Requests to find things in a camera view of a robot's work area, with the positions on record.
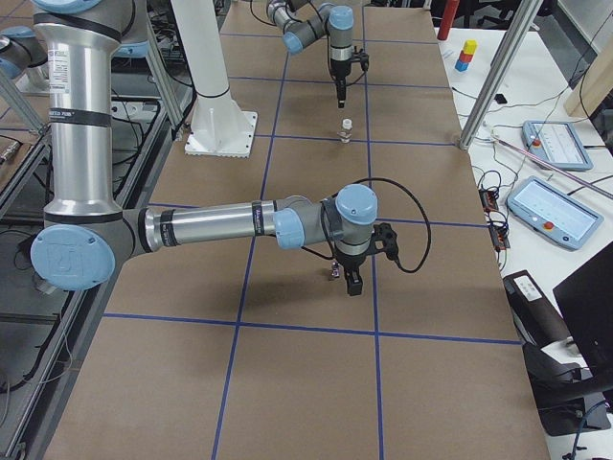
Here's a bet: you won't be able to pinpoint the black monitor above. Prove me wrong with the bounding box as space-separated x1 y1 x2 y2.
554 243 613 375

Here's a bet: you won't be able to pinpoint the small metal pipe fitting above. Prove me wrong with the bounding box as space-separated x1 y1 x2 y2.
329 261 340 281

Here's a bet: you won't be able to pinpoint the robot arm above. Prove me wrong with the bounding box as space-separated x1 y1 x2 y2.
31 1 380 296
266 1 362 108

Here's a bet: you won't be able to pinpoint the aluminium frame post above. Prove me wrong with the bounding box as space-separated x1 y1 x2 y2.
458 0 543 150

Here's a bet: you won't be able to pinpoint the white PPR valve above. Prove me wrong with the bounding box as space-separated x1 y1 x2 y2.
338 118 352 144

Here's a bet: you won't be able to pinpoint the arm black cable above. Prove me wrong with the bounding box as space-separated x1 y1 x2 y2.
301 177 432 275

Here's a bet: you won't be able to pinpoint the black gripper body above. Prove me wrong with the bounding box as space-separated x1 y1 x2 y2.
329 59 351 86
334 248 366 278

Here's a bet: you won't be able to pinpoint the orange circuit board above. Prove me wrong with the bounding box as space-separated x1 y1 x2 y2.
479 189 499 213

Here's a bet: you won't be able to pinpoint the near teach pendant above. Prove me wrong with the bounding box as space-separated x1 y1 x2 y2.
507 176 603 250

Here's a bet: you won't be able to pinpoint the red block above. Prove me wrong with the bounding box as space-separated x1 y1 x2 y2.
457 51 474 67

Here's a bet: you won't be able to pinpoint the teach pendant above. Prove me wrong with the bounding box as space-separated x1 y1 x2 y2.
522 121 593 172
507 176 603 250

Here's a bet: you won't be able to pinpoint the yellow block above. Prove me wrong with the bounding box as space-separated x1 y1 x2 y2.
462 39 478 56

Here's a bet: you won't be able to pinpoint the far teach pendant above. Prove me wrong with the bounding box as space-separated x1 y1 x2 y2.
522 121 593 172

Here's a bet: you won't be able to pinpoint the white camera pole base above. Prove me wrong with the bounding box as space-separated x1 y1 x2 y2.
171 0 258 158

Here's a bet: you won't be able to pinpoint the blue block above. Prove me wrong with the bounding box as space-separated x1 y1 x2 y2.
454 59 469 72

